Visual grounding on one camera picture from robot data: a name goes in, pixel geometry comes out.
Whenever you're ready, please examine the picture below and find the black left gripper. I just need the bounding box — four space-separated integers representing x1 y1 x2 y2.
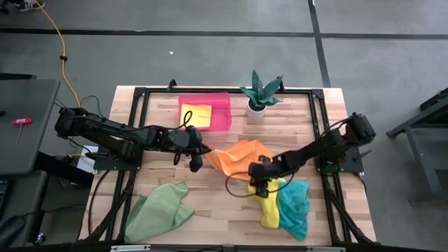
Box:
159 125 214 157

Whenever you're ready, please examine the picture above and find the orange microfiber towel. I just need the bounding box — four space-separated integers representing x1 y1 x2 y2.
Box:
205 139 276 182

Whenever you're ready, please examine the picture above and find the yellow microfiber towel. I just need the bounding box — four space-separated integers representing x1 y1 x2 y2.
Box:
179 103 213 130
246 177 286 230

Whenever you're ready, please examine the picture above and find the teal microfiber towel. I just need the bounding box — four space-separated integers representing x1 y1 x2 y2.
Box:
276 180 312 242

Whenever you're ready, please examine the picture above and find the green microfiber towel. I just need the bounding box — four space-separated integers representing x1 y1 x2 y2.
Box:
124 181 195 244

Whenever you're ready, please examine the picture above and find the pink plastic bin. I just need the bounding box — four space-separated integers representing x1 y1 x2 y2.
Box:
177 92 232 133

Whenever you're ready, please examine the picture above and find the white plant pot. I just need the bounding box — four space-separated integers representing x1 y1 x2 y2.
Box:
246 99 268 120

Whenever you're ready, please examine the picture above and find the green snake plant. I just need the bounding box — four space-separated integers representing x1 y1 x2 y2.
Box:
239 69 284 108

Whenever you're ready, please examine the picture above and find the white power box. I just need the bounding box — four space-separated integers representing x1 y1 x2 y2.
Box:
75 145 99 175

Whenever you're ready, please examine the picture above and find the grey metal cart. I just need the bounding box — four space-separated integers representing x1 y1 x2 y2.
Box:
386 87 448 206

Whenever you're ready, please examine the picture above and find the grey side table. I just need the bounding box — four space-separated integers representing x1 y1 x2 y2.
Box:
0 78 61 176

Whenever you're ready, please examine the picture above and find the person's shoe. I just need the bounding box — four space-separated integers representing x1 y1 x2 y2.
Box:
17 0 46 13

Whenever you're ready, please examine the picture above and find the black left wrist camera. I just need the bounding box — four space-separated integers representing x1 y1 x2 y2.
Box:
188 153 204 173

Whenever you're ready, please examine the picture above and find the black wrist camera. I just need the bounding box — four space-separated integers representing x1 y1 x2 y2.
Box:
188 153 204 173
254 181 270 199

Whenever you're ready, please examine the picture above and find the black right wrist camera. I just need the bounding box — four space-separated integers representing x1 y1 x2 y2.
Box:
254 181 270 199

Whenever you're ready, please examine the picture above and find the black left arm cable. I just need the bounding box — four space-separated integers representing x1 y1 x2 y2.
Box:
174 110 194 167

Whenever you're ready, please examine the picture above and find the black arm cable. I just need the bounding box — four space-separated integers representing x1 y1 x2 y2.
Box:
174 110 194 167
225 170 295 199

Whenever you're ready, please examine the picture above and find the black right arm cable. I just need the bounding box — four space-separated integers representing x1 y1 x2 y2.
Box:
225 170 295 199

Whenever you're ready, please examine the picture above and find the black aluminium table frame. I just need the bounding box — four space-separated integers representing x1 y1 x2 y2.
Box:
78 79 377 252

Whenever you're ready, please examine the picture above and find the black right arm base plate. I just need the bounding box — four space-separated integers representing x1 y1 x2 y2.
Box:
314 145 365 174

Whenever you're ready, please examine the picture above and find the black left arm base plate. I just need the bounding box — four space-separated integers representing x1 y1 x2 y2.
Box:
92 146 144 172

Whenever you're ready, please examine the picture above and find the silver metal bracket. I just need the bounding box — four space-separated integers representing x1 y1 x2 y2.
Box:
307 246 347 252
111 244 151 252

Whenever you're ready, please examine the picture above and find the yellow floor cable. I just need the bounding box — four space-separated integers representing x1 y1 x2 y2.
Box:
34 0 82 108

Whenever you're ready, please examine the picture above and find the red T-handle hex key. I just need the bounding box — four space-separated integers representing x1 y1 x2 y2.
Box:
11 118 34 146

